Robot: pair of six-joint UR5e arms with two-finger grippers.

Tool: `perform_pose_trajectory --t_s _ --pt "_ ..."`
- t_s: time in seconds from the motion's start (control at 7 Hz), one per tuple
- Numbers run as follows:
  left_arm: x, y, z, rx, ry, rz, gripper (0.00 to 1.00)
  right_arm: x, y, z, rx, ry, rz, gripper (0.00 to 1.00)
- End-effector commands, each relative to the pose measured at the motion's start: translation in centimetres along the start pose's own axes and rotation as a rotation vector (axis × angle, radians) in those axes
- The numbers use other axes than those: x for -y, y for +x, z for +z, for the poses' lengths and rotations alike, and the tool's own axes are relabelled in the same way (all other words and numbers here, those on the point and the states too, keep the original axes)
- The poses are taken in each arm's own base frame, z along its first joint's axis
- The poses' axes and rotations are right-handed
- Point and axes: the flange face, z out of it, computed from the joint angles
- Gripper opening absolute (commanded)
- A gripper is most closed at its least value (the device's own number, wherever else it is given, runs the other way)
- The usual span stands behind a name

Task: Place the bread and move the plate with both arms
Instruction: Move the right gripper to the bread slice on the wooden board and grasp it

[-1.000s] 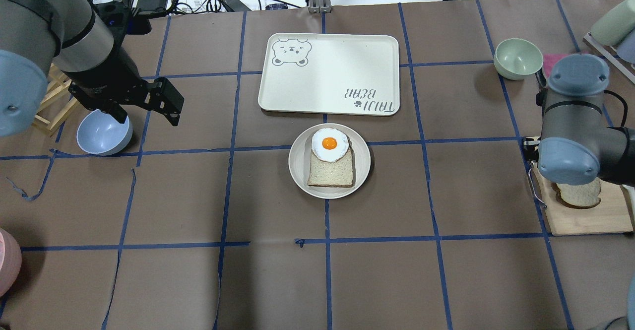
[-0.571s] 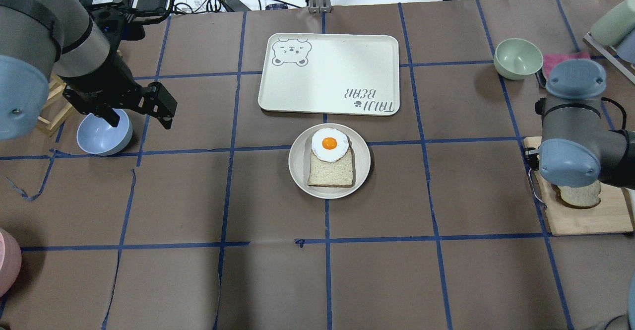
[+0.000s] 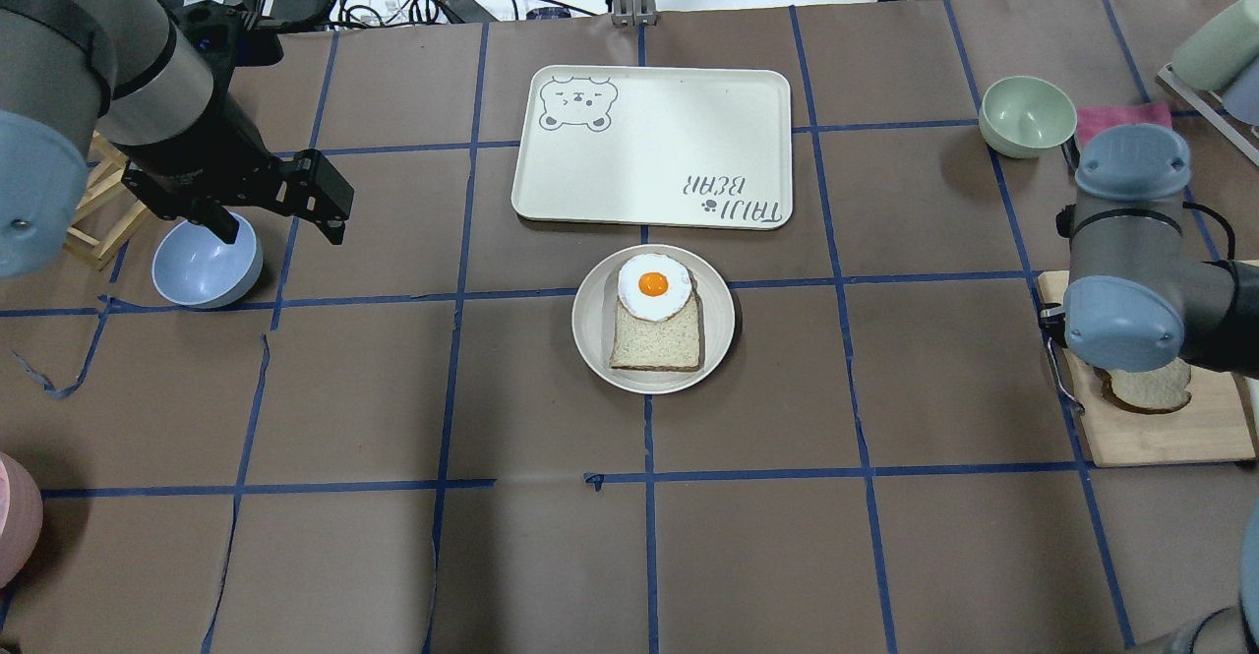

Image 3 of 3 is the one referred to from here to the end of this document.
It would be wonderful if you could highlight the fried egg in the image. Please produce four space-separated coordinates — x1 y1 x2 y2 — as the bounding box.
617 255 695 323

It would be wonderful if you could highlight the white bread slice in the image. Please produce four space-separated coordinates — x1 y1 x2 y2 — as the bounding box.
1094 359 1192 415

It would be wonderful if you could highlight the white wire cup rack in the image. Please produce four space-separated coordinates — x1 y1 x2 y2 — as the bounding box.
1157 63 1258 168

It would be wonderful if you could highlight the cream bear tray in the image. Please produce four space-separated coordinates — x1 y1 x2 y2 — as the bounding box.
510 64 793 231

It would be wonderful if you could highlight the green bowl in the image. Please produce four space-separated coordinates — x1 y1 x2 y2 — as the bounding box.
980 76 1078 159

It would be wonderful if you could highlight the wooden cutting board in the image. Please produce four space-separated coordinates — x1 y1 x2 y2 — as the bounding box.
1036 271 1256 468

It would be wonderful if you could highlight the green cup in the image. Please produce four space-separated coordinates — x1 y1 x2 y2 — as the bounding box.
1170 0 1258 89

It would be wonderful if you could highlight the pink cloth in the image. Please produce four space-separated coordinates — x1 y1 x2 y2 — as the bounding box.
1074 102 1172 151

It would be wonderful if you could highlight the blue bowl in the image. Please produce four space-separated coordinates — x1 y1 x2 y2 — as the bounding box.
151 213 264 310

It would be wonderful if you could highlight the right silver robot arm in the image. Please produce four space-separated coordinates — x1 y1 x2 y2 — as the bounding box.
1042 123 1256 427

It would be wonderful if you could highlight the cream round plate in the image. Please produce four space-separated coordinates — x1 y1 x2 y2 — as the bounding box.
572 244 739 394

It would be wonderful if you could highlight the blue cup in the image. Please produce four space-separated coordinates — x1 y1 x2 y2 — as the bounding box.
1222 58 1259 127

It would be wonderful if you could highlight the pink bowl with ice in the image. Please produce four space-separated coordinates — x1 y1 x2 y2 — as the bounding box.
1 452 43 587

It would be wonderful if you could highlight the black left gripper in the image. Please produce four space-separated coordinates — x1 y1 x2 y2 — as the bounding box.
122 118 355 244

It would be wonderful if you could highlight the wooden dish rack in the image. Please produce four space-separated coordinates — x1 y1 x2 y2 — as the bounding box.
63 134 154 271

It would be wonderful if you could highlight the bread slice on plate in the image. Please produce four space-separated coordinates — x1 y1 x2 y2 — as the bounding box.
611 272 704 373

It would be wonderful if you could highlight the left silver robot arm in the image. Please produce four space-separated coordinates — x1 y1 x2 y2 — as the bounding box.
1 0 354 277

